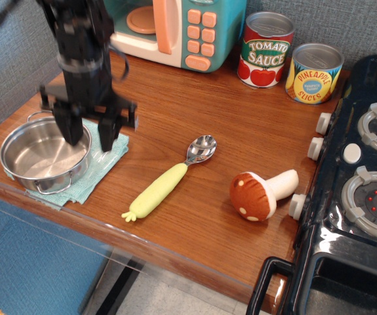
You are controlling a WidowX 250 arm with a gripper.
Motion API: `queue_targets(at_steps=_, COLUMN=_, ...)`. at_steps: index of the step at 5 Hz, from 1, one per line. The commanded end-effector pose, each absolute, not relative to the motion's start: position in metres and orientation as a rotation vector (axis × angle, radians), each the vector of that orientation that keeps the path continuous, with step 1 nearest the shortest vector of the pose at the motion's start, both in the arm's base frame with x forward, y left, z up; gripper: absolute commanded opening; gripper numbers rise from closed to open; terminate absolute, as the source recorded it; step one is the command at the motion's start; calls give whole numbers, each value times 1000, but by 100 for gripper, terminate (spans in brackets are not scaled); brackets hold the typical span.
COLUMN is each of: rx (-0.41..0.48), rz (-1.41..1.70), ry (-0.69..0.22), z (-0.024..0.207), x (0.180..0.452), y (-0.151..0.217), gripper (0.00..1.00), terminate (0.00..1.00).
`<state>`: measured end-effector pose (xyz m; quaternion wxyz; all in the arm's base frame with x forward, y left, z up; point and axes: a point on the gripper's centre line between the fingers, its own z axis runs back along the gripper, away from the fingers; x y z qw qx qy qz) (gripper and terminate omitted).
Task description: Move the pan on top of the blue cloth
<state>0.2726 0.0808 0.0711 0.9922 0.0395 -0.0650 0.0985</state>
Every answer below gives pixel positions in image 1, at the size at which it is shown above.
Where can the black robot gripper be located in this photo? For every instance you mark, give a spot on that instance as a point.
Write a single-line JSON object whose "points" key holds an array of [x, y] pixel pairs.
{"points": [[87, 92]]}

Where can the small stainless steel pan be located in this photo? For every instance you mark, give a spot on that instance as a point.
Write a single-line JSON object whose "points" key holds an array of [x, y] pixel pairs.
{"points": [[36, 155]]}

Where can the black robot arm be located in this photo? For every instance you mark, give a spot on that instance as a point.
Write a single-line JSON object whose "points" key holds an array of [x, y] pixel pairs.
{"points": [[82, 30]]}

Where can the light blue folded cloth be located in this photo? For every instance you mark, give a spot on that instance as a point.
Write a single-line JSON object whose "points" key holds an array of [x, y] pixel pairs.
{"points": [[100, 164]]}

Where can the orange microwave turntable plate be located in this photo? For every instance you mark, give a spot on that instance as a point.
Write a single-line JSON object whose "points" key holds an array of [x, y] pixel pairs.
{"points": [[141, 20]]}

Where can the toy microwave teal and cream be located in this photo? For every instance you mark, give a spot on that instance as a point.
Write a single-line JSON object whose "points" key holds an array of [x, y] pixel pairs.
{"points": [[193, 35]]}

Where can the plush brown mushroom toy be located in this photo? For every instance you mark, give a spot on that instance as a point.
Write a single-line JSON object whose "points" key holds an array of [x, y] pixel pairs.
{"points": [[255, 198]]}

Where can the tomato sauce can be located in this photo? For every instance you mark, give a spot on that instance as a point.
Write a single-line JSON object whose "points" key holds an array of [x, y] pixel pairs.
{"points": [[266, 42]]}

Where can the pineapple slices can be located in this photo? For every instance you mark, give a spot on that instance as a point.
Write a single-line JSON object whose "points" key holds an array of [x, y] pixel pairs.
{"points": [[313, 73]]}

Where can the black toy stove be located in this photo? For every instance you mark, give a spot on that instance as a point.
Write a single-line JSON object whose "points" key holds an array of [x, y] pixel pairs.
{"points": [[334, 270]]}

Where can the spoon with yellow handle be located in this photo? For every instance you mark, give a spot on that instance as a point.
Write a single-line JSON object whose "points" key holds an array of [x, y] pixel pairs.
{"points": [[200, 150]]}

